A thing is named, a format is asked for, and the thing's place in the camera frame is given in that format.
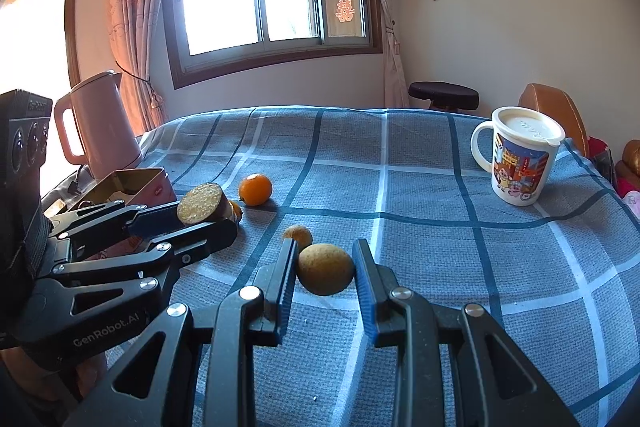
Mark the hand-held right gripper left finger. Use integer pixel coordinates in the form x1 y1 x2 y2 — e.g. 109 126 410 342
65 238 301 427

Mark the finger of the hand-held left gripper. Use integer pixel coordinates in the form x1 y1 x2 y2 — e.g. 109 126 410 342
42 219 238 295
47 201 183 254

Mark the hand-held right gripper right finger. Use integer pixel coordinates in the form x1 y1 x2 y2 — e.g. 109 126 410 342
351 238 583 427

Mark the cut sweet potato piece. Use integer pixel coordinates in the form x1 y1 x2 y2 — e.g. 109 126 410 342
176 183 240 228

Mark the brown longan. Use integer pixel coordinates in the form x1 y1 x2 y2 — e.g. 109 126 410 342
297 243 356 297
282 225 314 253

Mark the person's left hand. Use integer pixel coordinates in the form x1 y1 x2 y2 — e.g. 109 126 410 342
0 347 108 413

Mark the blue plaid cloth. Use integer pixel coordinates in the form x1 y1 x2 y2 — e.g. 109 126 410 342
40 107 640 427

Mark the pink electric kettle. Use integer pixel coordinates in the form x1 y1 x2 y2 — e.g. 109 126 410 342
53 70 143 180

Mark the white cartoon print cup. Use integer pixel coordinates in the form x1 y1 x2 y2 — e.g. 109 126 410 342
470 106 566 206

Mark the pink curtain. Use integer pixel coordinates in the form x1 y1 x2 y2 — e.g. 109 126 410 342
105 0 186 132
355 0 411 108

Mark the dark round stool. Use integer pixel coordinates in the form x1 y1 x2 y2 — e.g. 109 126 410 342
408 81 479 112

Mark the large bright balcony window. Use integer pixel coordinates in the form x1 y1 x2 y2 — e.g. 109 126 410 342
0 0 96 188

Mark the brown leather chair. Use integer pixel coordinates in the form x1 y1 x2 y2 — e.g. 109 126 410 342
518 83 591 158

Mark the red cloth bag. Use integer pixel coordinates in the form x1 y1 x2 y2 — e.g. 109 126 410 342
589 136 621 192

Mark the pink plastic bag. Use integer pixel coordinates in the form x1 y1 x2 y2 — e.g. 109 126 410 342
622 189 640 220

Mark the brown leather sofa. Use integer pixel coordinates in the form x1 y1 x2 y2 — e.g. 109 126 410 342
615 141 640 188

